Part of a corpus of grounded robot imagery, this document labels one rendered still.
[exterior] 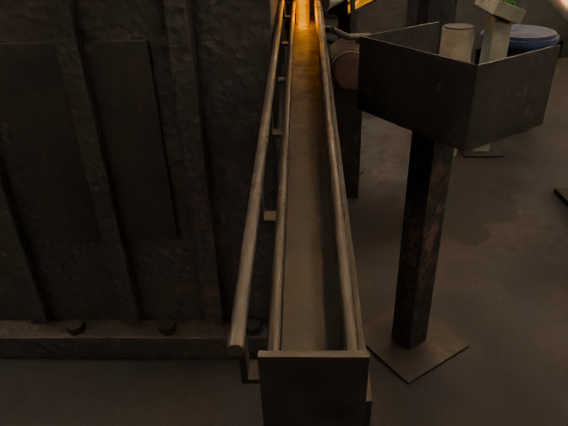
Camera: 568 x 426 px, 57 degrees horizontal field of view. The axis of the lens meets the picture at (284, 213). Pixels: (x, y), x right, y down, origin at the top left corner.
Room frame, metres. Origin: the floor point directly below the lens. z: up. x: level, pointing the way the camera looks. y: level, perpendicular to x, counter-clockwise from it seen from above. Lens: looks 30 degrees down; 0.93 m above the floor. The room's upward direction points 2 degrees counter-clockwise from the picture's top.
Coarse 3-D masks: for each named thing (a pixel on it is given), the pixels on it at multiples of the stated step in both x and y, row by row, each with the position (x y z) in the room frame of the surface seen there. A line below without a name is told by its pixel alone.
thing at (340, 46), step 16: (336, 48) 1.74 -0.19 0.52; (352, 48) 1.69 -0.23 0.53; (336, 64) 1.65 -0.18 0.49; (352, 64) 1.64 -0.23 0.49; (336, 80) 1.65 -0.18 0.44; (352, 80) 1.64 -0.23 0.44; (336, 96) 1.68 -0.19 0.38; (352, 96) 1.67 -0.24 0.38; (336, 112) 1.68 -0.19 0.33; (352, 112) 1.67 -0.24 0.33; (352, 128) 1.67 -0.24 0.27; (352, 144) 1.67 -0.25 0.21; (352, 160) 1.67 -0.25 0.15; (352, 176) 1.67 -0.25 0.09; (352, 192) 1.67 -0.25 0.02
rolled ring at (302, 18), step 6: (300, 0) 1.34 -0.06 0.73; (306, 0) 1.34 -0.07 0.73; (300, 6) 1.35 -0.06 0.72; (306, 6) 1.35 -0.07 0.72; (300, 12) 1.35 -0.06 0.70; (306, 12) 1.35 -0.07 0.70; (300, 18) 1.37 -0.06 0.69; (306, 18) 1.37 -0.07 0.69; (300, 24) 1.40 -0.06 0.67; (306, 24) 1.40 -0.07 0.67
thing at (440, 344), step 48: (384, 48) 0.93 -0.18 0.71; (432, 48) 1.08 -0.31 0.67; (384, 96) 0.92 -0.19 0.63; (432, 96) 0.82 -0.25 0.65; (480, 96) 0.77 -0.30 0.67; (528, 96) 0.84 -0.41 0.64; (432, 144) 0.91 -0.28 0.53; (480, 144) 0.78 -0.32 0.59; (432, 192) 0.91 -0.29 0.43; (432, 240) 0.92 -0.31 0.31; (432, 288) 0.93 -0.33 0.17; (384, 336) 0.95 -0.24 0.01; (432, 336) 0.95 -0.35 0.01
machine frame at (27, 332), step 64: (0, 0) 0.98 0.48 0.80; (64, 0) 0.94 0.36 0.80; (128, 0) 0.97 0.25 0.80; (192, 0) 0.96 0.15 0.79; (256, 0) 0.96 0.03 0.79; (0, 64) 0.97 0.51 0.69; (64, 64) 0.94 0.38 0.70; (128, 64) 0.96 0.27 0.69; (192, 64) 0.93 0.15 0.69; (256, 64) 0.96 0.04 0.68; (0, 128) 0.98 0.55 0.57; (64, 128) 0.96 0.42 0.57; (128, 128) 0.96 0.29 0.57; (192, 128) 0.93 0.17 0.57; (256, 128) 0.96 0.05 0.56; (0, 192) 0.95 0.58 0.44; (64, 192) 0.97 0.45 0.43; (128, 192) 0.96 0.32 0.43; (192, 192) 0.93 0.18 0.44; (0, 256) 0.98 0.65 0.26; (64, 256) 0.98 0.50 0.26; (128, 256) 0.96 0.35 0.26; (192, 256) 0.96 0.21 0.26; (256, 256) 0.96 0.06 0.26; (0, 320) 0.99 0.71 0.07; (64, 320) 0.98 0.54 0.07; (128, 320) 0.94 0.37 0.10; (192, 320) 0.96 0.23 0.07; (256, 320) 0.93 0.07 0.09
